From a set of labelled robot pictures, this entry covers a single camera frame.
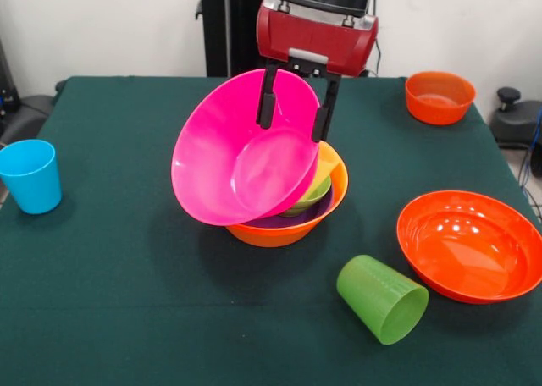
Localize dark equipment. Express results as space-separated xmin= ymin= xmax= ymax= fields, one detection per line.
xmin=0 ymin=38 xmax=23 ymax=123

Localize small green bowl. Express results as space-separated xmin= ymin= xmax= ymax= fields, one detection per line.
xmin=279 ymin=174 xmax=333 ymax=218

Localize purple bowl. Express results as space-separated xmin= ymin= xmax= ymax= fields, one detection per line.
xmin=247 ymin=189 xmax=335 ymax=229

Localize blue cup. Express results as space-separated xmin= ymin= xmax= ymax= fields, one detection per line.
xmin=0 ymin=139 xmax=63 ymax=216

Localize large orange bowl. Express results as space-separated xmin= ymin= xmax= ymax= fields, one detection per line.
xmin=225 ymin=142 xmax=350 ymax=248

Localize yellow cup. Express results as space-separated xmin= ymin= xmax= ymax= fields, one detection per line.
xmin=305 ymin=142 xmax=342 ymax=192

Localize black wall cable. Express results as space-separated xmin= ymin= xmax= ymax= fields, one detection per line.
xmin=363 ymin=38 xmax=384 ymax=77

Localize green cup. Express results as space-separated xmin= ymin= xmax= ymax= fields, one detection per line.
xmin=336 ymin=254 xmax=430 ymax=346

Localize wide red-orange bowl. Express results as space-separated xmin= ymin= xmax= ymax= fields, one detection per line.
xmin=395 ymin=190 xmax=542 ymax=306

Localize large pink bowl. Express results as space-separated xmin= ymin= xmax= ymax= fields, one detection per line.
xmin=170 ymin=68 xmax=322 ymax=227

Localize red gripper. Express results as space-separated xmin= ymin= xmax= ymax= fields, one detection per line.
xmin=256 ymin=0 xmax=379 ymax=144

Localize blue cables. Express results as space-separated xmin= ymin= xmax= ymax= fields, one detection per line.
xmin=518 ymin=106 xmax=542 ymax=218

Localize dark green tablecloth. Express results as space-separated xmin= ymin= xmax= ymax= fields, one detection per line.
xmin=0 ymin=75 xmax=542 ymax=386

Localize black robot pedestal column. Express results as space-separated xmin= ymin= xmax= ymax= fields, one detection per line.
xmin=195 ymin=0 xmax=285 ymax=79

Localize small orange bowl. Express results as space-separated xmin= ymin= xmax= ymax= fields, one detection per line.
xmin=405 ymin=70 xmax=478 ymax=126

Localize black stand base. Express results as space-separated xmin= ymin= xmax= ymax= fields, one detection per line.
xmin=489 ymin=86 xmax=542 ymax=151
xmin=0 ymin=93 xmax=56 ymax=150

